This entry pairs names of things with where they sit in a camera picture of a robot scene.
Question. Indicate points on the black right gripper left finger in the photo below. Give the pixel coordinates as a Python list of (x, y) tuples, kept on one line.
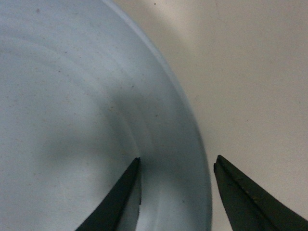
[(119, 210)]

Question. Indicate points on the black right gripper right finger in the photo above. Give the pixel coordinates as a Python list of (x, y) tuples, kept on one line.
[(248, 206)]

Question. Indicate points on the light blue plate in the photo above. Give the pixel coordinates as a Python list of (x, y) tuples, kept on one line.
[(82, 93)]

